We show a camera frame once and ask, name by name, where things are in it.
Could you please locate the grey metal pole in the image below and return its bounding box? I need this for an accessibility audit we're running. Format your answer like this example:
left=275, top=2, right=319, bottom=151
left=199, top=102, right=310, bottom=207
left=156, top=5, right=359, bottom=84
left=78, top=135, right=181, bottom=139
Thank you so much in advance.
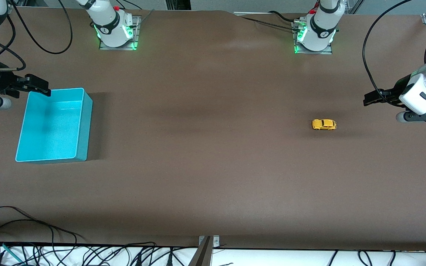
left=188, top=236, right=213, bottom=266

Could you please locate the black right arm cable loop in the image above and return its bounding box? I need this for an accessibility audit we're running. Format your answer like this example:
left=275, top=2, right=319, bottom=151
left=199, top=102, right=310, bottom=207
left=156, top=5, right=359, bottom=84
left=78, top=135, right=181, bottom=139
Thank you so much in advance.
left=8, top=0, right=74, bottom=55

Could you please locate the silver metal edge strip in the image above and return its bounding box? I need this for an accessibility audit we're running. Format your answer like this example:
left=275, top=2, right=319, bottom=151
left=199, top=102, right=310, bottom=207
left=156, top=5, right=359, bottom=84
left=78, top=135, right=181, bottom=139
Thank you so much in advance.
left=233, top=12, right=295, bottom=17

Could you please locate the thin black right gripper cable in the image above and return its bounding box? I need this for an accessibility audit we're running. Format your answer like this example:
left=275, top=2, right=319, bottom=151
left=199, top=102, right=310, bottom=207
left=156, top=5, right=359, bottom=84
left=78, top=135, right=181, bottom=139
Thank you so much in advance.
left=0, top=15, right=27, bottom=71

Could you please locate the yellow beetle toy car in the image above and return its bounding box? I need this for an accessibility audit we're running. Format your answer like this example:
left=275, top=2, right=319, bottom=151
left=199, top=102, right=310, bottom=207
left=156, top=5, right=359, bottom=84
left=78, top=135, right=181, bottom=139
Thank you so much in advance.
left=312, top=119, right=337, bottom=131

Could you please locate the small metal table bracket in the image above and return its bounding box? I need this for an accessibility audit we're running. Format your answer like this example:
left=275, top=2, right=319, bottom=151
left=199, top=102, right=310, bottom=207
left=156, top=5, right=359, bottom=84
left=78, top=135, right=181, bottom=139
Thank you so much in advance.
left=198, top=235, right=220, bottom=248

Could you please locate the turquoise plastic storage bin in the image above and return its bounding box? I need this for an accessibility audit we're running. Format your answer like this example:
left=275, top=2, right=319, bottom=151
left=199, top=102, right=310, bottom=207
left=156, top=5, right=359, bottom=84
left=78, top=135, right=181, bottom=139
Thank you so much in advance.
left=15, top=88, right=93, bottom=163

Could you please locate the long black floor cable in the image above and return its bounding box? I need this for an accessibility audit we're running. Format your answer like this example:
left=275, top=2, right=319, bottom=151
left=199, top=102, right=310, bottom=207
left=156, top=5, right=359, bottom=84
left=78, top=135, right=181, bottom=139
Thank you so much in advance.
left=0, top=206, right=86, bottom=244
left=0, top=220, right=78, bottom=266

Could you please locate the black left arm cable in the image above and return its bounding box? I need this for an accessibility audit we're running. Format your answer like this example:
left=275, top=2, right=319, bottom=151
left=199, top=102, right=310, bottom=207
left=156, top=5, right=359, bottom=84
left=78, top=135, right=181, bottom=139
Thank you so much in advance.
left=362, top=0, right=415, bottom=108

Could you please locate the teal cable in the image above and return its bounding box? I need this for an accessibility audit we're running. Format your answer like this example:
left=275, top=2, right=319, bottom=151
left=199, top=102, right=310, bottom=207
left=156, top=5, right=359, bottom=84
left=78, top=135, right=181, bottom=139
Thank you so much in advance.
left=0, top=240, right=24, bottom=263

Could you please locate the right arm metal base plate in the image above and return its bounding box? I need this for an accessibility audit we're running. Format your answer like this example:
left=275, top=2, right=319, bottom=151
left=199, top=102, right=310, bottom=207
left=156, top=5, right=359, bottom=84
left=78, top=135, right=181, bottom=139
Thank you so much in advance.
left=99, top=16, right=142, bottom=51

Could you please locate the thick black base cable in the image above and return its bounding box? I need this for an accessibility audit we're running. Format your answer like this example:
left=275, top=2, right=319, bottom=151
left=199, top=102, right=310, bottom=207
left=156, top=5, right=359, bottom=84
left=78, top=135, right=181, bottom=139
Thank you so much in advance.
left=268, top=10, right=297, bottom=23

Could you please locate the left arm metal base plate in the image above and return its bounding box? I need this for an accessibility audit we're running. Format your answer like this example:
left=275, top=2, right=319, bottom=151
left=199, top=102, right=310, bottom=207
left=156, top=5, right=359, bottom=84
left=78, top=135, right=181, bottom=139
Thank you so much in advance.
left=292, top=20, right=334, bottom=55

